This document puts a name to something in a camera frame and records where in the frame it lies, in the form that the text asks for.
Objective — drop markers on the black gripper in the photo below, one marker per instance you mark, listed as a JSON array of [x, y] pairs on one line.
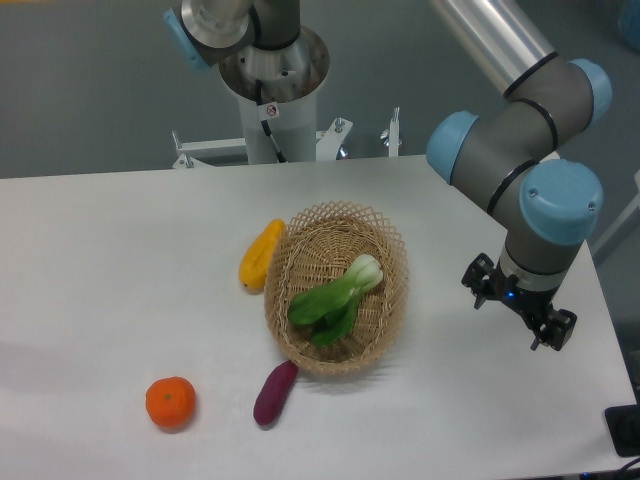
[[551, 328]]

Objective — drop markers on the green bok choy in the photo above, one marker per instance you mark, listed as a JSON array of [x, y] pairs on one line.
[[331, 308]]

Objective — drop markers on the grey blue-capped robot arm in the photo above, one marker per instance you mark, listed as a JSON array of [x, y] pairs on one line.
[[504, 165]]

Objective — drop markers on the woven wicker basket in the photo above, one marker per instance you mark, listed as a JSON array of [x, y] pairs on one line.
[[318, 245]]

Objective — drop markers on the black device at table edge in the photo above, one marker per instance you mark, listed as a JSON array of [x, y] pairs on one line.
[[623, 426]]

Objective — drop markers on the purple sweet potato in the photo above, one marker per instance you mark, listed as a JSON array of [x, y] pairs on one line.
[[273, 395]]

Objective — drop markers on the yellow pepper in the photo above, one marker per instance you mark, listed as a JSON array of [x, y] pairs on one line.
[[253, 268]]

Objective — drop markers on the blue object in corner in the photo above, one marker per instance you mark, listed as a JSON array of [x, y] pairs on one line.
[[629, 23]]

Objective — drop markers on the orange mandarin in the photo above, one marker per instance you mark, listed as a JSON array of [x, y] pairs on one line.
[[170, 402]]

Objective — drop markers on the white table leg frame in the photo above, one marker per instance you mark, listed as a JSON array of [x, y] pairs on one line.
[[624, 224]]

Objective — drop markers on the white metal base frame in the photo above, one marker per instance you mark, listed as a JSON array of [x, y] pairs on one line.
[[329, 145]]

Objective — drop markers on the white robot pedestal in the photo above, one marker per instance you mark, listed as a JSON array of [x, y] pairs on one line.
[[276, 91]]

